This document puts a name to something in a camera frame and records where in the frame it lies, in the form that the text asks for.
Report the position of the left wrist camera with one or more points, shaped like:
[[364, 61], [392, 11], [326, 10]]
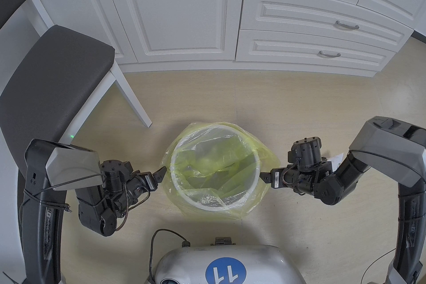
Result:
[[131, 169]]

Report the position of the yellow plastic bag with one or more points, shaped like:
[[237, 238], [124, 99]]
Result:
[[233, 159]]

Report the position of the white printed wrapper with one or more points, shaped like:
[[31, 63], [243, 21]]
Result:
[[337, 158]]

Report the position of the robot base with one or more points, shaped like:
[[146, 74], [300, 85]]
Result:
[[233, 262]]

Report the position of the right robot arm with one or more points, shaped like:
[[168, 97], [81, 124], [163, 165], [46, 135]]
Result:
[[386, 149]]

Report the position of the white chair dark grey seat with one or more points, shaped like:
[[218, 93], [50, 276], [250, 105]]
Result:
[[60, 76]]

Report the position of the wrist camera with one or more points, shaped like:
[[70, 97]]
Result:
[[293, 154], [131, 169]]

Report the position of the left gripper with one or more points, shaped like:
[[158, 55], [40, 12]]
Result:
[[143, 184]]

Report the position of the white trash bin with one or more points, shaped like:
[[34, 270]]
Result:
[[184, 191]]

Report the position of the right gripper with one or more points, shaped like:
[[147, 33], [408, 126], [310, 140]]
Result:
[[288, 179]]

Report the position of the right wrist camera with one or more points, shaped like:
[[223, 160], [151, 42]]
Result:
[[293, 154]]

